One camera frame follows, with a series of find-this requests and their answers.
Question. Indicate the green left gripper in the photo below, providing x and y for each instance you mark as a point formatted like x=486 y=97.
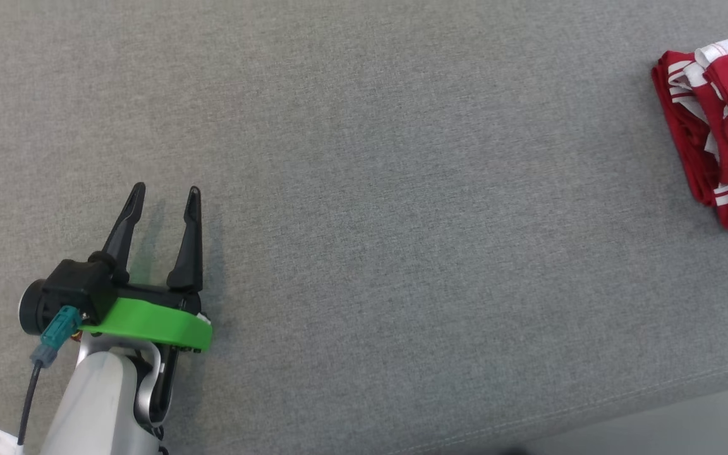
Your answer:
x=149 y=319

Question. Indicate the red shirt with white sleeves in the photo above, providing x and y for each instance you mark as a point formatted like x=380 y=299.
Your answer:
x=680 y=133

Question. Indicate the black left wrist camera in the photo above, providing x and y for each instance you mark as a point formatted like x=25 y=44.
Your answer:
x=76 y=287

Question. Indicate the teal left camera connector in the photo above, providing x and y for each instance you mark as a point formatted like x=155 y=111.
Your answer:
x=57 y=335

